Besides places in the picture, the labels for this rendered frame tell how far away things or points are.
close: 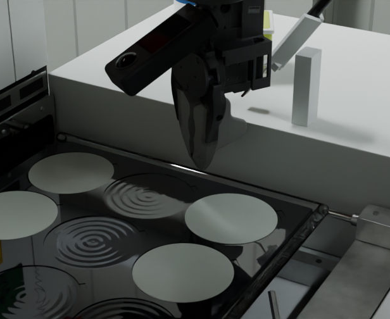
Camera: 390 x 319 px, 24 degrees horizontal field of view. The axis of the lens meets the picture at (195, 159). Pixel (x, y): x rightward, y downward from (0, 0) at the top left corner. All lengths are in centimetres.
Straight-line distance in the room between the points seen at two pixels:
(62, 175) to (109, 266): 20
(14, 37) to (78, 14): 226
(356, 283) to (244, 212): 15
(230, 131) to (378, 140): 16
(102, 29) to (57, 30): 20
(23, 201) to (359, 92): 43
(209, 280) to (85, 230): 16
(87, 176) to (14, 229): 13
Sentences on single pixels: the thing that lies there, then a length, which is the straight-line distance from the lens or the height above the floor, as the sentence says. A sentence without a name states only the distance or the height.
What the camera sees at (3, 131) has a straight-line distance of 113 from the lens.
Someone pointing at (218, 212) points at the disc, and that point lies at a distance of 100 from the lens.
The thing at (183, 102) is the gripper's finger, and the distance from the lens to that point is 100.
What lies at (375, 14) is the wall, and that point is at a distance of 285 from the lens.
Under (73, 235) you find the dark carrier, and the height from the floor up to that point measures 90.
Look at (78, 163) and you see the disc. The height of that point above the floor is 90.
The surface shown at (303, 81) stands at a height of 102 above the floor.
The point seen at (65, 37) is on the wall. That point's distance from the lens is 345.
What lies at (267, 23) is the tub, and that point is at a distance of 116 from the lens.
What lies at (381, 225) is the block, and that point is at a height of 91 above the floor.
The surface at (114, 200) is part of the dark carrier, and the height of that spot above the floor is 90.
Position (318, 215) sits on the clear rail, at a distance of 100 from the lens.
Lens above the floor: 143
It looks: 28 degrees down
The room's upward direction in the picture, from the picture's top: straight up
